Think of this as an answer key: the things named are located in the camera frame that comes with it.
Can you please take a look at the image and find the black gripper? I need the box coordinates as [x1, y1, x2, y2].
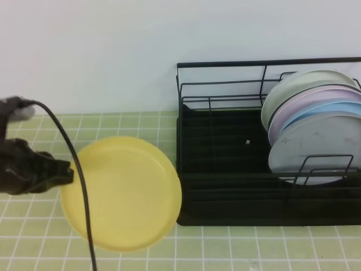
[1, 138, 74, 195]

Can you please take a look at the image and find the yellow plate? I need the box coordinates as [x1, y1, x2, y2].
[78, 136, 182, 252]

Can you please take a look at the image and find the pink plate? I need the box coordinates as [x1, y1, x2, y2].
[268, 85, 360, 145]

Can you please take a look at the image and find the pale green plate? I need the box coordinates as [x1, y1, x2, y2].
[261, 69, 360, 130]

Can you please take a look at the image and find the grey plate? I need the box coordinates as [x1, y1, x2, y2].
[268, 112, 360, 173]

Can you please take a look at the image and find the blue plate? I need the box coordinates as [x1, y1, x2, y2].
[279, 99, 360, 136]

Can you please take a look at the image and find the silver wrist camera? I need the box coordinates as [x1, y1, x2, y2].
[1, 96, 36, 122]

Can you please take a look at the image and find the black cable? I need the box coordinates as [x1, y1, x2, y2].
[21, 100, 98, 271]

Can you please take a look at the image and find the black wire dish rack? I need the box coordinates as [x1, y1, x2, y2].
[176, 57, 360, 226]

